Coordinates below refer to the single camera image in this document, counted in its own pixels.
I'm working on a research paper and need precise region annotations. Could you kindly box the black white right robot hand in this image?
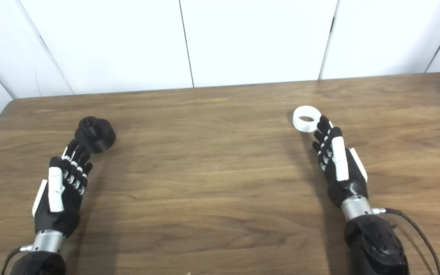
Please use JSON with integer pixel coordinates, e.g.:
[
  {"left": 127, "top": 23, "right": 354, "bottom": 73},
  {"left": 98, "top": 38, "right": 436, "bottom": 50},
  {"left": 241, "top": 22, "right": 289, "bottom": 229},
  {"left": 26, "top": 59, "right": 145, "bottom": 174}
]
[{"left": 312, "top": 115, "right": 369, "bottom": 209}]

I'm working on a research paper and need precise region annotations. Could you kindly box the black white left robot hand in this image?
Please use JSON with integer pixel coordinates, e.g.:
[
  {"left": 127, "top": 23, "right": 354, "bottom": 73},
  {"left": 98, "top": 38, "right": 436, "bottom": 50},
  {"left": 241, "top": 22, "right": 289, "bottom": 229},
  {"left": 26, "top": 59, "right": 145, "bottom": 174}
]
[{"left": 32, "top": 139, "right": 94, "bottom": 237}]

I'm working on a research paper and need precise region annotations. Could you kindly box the white toothed ring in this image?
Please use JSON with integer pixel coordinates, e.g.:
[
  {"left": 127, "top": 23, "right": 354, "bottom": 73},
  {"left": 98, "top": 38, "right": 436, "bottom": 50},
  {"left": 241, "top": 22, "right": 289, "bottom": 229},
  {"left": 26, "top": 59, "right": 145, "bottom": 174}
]
[{"left": 293, "top": 106, "right": 322, "bottom": 133}]

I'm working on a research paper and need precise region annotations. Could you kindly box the round black stepped part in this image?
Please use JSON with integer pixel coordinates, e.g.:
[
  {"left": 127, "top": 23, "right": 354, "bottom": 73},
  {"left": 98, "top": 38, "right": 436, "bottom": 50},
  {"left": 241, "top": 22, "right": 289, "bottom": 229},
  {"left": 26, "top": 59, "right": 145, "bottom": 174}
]
[{"left": 74, "top": 116, "right": 116, "bottom": 154}]

